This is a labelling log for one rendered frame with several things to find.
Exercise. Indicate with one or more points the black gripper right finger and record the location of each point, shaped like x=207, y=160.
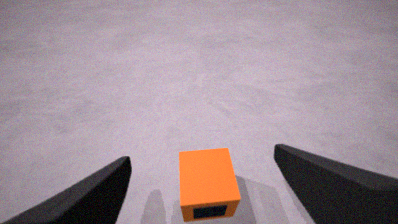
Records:
x=335, y=193

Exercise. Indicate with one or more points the orange block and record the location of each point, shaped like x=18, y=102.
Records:
x=208, y=187

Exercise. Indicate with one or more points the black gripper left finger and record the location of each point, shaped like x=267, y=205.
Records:
x=96, y=199

